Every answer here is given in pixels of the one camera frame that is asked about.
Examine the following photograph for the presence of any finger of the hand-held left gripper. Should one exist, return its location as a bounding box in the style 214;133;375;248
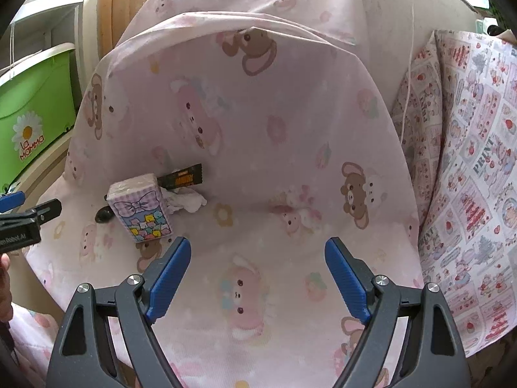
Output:
0;199;62;231
0;192;26;213

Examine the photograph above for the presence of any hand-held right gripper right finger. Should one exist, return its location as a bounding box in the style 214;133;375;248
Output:
325;236;471;388

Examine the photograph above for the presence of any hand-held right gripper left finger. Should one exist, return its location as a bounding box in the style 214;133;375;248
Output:
47;235;192;388

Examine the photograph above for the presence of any bow print tissue packet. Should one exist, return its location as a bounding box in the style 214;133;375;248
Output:
106;173;175;244

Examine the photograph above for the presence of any white tissue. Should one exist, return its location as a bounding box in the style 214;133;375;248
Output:
164;188;207;214

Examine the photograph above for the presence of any black snack wrapper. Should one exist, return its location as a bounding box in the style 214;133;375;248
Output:
157;163;205;190

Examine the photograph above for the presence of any person's left hand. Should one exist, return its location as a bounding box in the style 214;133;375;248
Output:
0;254;11;324

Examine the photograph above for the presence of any green picture board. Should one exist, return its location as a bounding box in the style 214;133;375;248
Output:
0;42;79;179

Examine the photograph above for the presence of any strawberry print quilt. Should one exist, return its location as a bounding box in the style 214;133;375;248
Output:
390;28;517;358

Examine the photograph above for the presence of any white shelf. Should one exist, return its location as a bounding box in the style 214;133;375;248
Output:
12;0;87;49

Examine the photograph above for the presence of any wooden board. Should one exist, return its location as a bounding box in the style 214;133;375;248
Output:
97;0;162;61

